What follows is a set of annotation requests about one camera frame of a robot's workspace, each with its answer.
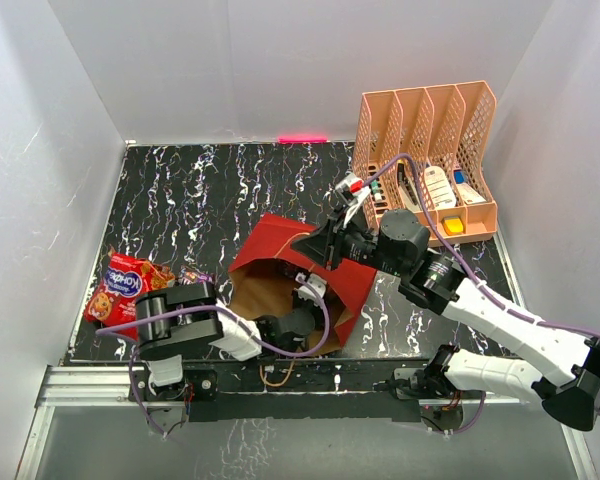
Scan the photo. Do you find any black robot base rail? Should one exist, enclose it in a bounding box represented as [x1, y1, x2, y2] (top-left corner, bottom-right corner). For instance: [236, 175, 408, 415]
[129, 358, 481, 429]

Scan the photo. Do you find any red brown paper bag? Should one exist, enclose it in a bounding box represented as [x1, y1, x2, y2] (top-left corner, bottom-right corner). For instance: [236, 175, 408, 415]
[228, 213, 376, 355]

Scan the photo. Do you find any purple M&M's pack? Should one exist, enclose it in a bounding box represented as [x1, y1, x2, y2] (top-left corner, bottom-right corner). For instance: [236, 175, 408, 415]
[178, 268, 215, 285]

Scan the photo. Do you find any yellow sticky note block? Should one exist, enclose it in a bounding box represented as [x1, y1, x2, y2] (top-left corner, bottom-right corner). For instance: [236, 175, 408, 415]
[442, 216, 465, 236]

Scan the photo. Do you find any red candy bag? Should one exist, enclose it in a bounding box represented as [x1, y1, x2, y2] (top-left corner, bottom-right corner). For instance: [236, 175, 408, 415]
[83, 251, 175, 327]

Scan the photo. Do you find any white label card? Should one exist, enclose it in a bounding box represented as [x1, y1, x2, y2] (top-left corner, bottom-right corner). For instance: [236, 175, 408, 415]
[424, 166, 457, 209]

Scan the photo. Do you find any pink tape strip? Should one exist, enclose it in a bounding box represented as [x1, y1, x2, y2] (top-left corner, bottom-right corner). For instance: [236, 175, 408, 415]
[277, 134, 328, 144]

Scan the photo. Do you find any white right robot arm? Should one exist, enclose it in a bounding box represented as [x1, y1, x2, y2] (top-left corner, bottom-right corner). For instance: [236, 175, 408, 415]
[291, 209, 600, 432]

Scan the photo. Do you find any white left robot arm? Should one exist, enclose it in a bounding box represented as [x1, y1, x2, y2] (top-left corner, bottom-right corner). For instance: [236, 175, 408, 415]
[135, 274, 330, 399]

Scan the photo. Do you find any peach plastic file organizer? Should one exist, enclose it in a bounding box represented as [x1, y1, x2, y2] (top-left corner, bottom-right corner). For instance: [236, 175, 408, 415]
[352, 80, 498, 244]

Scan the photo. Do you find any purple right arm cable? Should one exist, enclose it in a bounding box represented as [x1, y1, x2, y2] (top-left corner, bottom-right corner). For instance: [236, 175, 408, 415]
[362, 153, 600, 436]

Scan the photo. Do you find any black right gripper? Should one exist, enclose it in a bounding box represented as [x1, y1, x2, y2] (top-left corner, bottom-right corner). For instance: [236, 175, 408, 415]
[291, 205, 407, 277]

